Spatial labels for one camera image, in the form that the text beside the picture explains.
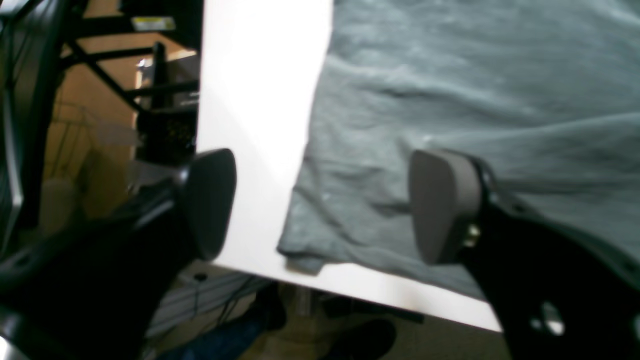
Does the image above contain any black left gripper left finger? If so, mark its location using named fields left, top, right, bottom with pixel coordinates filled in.
left=1, top=148, right=237, bottom=360

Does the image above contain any grey t-shirt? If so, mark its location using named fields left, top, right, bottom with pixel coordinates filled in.
left=277, top=0, right=640, bottom=299

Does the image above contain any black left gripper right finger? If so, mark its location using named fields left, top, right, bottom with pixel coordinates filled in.
left=408, top=150, right=640, bottom=360

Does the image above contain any black metal frame shelf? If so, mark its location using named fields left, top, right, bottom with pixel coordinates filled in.
left=0, top=0, right=206, bottom=166

